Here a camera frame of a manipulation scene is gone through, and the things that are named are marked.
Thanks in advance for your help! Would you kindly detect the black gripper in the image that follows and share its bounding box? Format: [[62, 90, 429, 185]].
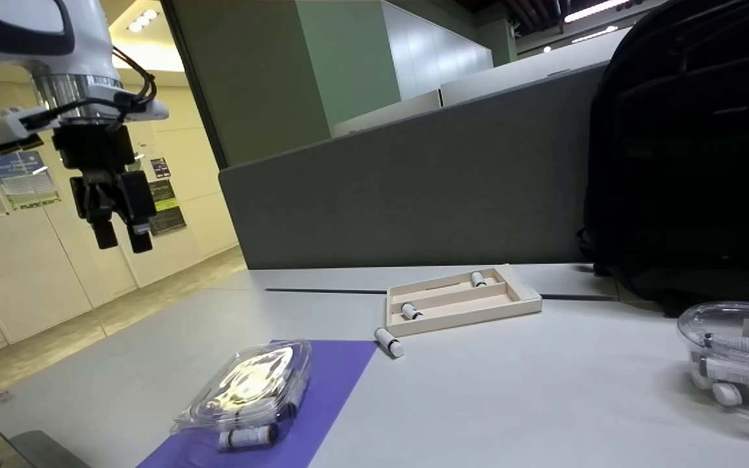
[[50, 117, 158, 258]]

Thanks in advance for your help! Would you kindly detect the wooden two-compartment tray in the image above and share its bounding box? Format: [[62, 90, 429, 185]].
[[383, 264, 543, 337]]

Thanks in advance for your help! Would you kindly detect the clear plastic container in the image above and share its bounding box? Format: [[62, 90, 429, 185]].
[[171, 337, 316, 437]]

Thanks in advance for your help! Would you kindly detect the green pillar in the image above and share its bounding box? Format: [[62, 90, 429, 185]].
[[158, 0, 405, 171]]

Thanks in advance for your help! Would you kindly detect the purple mat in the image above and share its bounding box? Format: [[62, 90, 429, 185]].
[[136, 337, 381, 468]]

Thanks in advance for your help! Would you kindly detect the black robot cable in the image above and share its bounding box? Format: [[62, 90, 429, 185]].
[[45, 46, 161, 133]]

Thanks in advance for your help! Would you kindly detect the grey partition wall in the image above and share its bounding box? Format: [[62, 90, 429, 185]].
[[215, 60, 621, 271]]

